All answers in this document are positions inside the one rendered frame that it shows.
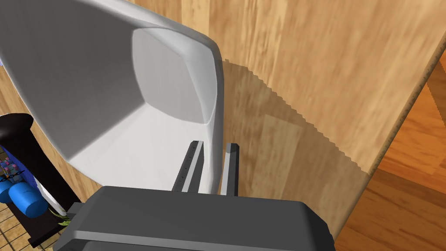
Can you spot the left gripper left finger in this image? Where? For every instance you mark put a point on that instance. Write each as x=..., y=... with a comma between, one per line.
x=190, y=169

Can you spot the white square bowl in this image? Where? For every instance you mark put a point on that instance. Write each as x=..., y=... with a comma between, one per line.
x=115, y=104

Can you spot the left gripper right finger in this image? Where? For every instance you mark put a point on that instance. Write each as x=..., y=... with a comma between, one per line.
x=230, y=170

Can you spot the wooden table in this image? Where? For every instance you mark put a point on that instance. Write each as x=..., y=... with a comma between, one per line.
x=306, y=87

